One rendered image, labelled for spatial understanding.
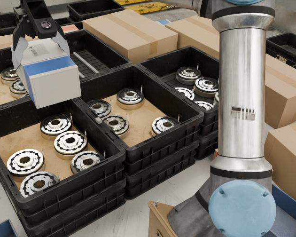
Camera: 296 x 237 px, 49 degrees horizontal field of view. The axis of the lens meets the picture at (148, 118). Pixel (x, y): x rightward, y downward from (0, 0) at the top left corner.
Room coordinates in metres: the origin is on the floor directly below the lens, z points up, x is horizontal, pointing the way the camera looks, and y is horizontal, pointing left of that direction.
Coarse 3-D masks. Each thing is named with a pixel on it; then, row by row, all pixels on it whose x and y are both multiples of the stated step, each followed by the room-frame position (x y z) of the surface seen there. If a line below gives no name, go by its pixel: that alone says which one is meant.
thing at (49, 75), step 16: (32, 48) 0.82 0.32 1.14; (48, 48) 0.82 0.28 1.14; (32, 64) 0.73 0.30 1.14; (48, 64) 0.73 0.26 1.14; (64, 64) 0.73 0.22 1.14; (32, 80) 0.66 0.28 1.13; (48, 80) 0.68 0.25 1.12; (64, 80) 0.71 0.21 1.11; (32, 96) 0.68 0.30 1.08; (48, 96) 0.68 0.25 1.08; (64, 96) 0.70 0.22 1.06
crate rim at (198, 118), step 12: (108, 72) 1.06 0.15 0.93; (144, 72) 1.07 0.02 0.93; (180, 96) 0.92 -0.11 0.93; (192, 108) 0.86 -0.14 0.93; (192, 120) 0.79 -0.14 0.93; (168, 132) 0.73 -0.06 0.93; (180, 132) 0.76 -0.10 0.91; (120, 144) 0.67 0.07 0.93; (144, 144) 0.68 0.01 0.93; (156, 144) 0.70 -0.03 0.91; (132, 156) 0.65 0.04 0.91
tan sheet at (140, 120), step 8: (112, 96) 1.05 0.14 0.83; (112, 104) 1.00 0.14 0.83; (144, 104) 1.00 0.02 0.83; (152, 104) 1.01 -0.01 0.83; (112, 112) 0.95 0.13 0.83; (120, 112) 0.95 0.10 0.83; (128, 112) 0.95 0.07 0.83; (136, 112) 0.95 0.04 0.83; (144, 112) 0.95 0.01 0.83; (152, 112) 0.96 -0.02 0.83; (160, 112) 0.96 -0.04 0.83; (128, 120) 0.90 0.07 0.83; (136, 120) 0.91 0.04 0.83; (144, 120) 0.91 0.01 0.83; (152, 120) 0.91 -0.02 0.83; (136, 128) 0.86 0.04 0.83; (144, 128) 0.86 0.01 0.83; (128, 136) 0.82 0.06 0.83; (136, 136) 0.82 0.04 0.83; (144, 136) 0.82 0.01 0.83; (152, 136) 0.82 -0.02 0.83; (128, 144) 0.78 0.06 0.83
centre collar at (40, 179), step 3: (39, 177) 0.60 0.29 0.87; (42, 177) 0.60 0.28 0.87; (33, 180) 0.58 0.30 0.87; (36, 180) 0.59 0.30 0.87; (39, 180) 0.59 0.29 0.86; (42, 180) 0.59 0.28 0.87; (45, 180) 0.59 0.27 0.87; (33, 183) 0.57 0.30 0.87; (45, 183) 0.58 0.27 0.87; (48, 183) 0.58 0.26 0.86; (30, 186) 0.56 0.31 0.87; (33, 186) 0.56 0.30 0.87; (45, 186) 0.57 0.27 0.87; (33, 189) 0.55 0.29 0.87; (36, 189) 0.56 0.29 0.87; (39, 189) 0.56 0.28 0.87; (42, 189) 0.56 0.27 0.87
